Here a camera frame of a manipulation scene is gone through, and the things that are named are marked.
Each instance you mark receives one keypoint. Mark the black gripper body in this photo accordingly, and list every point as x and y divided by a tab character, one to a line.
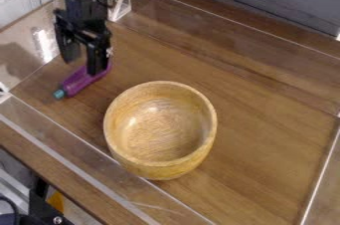
87	23

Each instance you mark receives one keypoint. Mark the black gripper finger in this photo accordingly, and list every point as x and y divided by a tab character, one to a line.
68	44
98	57

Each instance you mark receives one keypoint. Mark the purple toy eggplant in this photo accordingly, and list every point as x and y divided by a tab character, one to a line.
78	81

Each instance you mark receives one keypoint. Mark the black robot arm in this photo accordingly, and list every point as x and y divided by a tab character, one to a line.
84	4

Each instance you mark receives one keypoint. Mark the brown wooden bowl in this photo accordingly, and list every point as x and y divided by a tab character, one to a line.
160	127

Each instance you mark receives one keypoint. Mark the black clamp with screw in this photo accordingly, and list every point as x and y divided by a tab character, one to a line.
42	212

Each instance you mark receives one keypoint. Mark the clear acrylic tray wall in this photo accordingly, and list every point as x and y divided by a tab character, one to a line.
272	170

